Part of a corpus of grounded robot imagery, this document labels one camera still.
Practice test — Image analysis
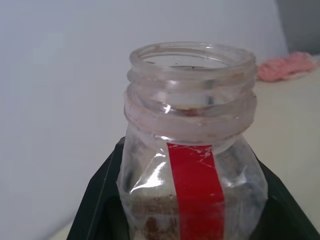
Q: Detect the pink crumpled cloth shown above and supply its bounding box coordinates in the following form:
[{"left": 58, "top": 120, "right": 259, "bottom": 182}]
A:
[{"left": 255, "top": 50, "right": 319, "bottom": 82}]

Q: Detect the clear bottle with red tape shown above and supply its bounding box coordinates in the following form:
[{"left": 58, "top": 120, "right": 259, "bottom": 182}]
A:
[{"left": 115, "top": 41, "right": 270, "bottom": 240}]

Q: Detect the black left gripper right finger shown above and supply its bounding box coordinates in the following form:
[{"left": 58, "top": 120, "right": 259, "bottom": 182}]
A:
[{"left": 251, "top": 159, "right": 320, "bottom": 240}]

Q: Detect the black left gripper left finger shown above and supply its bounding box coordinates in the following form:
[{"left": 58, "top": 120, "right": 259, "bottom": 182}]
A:
[{"left": 66, "top": 136, "right": 131, "bottom": 240}]

